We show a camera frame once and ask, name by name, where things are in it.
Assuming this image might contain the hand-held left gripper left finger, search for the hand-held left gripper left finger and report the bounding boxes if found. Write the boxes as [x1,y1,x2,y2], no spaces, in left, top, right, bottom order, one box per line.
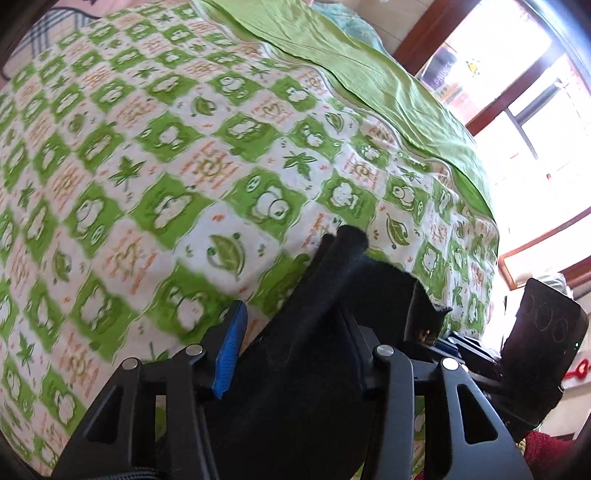
[51,300,250,480]

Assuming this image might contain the green bed sheet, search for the green bed sheet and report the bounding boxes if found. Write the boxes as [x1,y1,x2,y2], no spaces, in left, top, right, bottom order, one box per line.
[198,0,497,222]

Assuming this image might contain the green frog printed blanket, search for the green frog printed blanket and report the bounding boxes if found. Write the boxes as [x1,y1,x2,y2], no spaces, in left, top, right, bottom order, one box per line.
[0,0,502,478]

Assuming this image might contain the wooden framed window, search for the wooden framed window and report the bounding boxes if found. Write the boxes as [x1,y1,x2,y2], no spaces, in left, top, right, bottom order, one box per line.
[392,0,591,296]

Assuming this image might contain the person's right forearm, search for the person's right forearm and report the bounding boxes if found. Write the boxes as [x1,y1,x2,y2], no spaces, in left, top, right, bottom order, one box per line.
[523,429,580,480]

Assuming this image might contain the plaid cloth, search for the plaid cloth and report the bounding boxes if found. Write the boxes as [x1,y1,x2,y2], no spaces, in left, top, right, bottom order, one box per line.
[9,0,139,63]

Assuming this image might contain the teal cloth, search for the teal cloth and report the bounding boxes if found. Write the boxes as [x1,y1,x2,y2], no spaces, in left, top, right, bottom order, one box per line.
[314,0,389,52]

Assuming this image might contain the black pants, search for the black pants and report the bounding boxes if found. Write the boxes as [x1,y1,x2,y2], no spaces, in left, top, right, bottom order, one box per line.
[203,225,455,480]

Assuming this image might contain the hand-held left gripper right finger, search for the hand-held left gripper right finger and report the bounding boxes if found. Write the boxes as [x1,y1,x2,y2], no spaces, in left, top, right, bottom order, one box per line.
[353,344,536,480]

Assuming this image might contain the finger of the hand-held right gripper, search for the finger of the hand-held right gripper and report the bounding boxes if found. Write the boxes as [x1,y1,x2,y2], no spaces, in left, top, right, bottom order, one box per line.
[416,327,504,371]

